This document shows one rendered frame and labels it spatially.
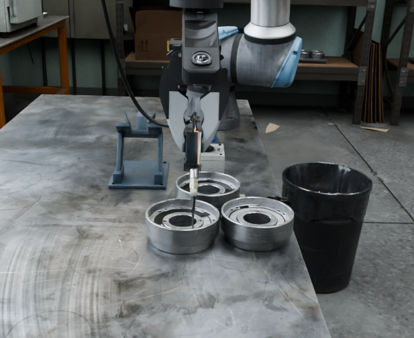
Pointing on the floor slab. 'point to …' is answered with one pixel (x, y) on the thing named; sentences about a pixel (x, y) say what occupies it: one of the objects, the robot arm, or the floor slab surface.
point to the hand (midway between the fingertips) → (192, 144)
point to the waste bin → (327, 218)
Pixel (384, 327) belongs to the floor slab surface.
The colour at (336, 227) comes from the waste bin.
